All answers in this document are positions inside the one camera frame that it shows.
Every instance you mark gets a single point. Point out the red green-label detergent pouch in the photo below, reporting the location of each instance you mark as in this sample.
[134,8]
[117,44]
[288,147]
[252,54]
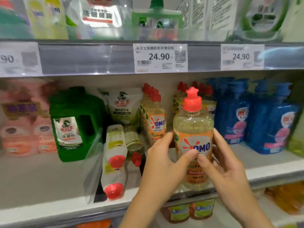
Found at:
[203,210]
[178,213]

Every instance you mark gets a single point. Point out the person's right hand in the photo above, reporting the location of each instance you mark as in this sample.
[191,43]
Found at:
[232,182]

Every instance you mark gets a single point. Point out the green capped cleaner bottle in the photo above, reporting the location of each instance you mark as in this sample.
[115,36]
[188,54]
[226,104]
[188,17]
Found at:
[71,125]

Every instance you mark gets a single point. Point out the small green white cleaner pouch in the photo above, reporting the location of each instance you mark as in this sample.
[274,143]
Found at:
[192,16]
[263,16]

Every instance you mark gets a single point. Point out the pink twin spray bottle pack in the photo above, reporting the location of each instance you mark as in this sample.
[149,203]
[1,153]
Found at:
[23,130]

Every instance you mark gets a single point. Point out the large green white cleaner pouch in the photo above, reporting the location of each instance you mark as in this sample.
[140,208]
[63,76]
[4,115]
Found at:
[222,16]
[95,16]

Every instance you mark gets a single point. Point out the slim white red-capped bottle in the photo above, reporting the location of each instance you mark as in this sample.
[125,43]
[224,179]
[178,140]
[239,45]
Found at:
[134,144]
[116,144]
[113,180]

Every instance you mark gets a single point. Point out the person's right forearm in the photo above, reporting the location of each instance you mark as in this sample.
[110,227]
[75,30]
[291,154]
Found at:
[249,216]

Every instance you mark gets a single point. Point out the person's left hand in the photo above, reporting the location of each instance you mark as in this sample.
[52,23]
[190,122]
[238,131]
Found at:
[164,173]

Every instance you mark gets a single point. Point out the white price tag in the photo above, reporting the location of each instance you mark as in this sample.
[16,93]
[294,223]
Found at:
[19,59]
[160,58]
[242,57]

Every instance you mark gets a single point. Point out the white red-capped cleaner bottle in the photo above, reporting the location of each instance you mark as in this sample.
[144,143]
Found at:
[34,19]
[57,19]

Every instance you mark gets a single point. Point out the dark blue-pump cleaner bottle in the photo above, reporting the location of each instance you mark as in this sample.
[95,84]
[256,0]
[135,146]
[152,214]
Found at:
[216,87]

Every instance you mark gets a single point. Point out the blue pump cleaner bottle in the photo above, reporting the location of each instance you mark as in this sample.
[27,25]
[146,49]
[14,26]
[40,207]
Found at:
[280,125]
[259,99]

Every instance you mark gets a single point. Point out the white green-print cleaner pouch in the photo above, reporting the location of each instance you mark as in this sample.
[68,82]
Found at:
[123,104]

